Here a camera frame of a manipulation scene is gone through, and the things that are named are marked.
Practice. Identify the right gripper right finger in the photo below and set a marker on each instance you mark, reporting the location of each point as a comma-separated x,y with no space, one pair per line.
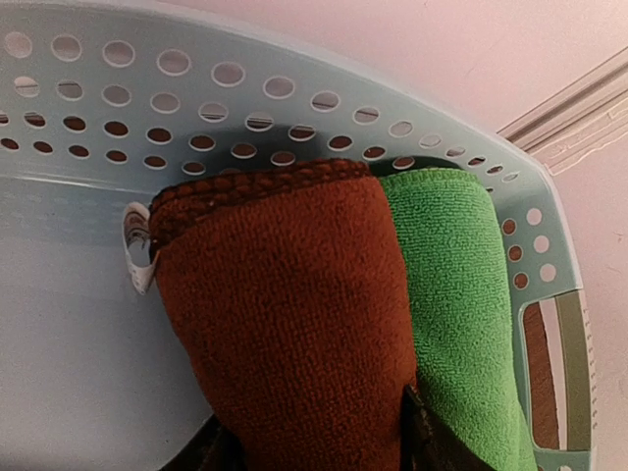
427,443

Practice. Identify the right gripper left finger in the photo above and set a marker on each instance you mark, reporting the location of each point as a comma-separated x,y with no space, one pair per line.
216,448

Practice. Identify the brown towel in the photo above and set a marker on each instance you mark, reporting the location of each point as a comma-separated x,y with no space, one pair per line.
287,290

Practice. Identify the green towel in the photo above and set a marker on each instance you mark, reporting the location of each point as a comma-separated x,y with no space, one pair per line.
448,232

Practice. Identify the light blue plastic basket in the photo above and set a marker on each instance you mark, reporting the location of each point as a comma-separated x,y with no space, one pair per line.
104,103

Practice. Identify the right aluminium frame post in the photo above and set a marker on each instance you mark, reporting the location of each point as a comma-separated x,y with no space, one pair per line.
581,119

